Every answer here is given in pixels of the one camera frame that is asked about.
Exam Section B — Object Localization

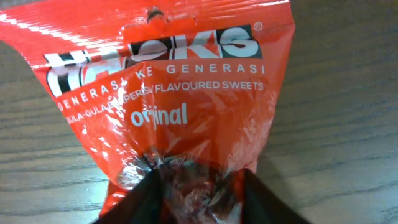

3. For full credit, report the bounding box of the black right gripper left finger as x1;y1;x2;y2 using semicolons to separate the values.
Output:
93;170;162;224

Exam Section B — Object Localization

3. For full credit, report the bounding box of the red Hacks candy bag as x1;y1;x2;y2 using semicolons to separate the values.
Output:
1;0;295;223

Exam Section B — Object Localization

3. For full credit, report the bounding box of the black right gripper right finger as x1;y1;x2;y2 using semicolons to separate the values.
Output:
242;169;310;224

